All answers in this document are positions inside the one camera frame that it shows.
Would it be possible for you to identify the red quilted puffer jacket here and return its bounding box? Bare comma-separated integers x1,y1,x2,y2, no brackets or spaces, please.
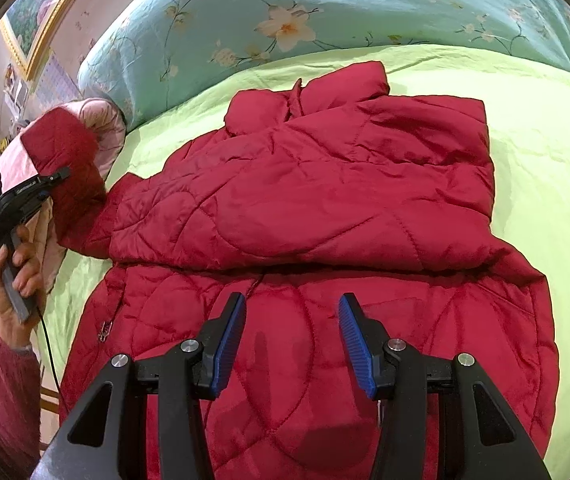
21,62,558,479

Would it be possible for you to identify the left forearm red sleeve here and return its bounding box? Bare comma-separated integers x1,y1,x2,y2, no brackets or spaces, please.
0,338,41,479

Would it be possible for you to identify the person's left hand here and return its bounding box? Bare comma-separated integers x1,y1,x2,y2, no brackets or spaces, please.
0,226,45,350

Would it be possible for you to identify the pink quilted blanket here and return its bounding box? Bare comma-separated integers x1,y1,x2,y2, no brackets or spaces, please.
0,98,125,286

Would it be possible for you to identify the gold framed painting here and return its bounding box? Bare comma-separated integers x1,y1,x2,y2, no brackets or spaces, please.
0,0,76,80

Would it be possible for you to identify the teal floral quilt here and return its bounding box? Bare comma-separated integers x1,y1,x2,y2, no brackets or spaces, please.
78,0,570,128

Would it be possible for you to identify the light green bed sheet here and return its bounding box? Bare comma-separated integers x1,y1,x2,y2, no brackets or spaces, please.
37,43,570,480

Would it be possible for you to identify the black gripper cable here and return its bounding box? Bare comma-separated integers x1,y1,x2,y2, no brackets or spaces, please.
35,306,69,411

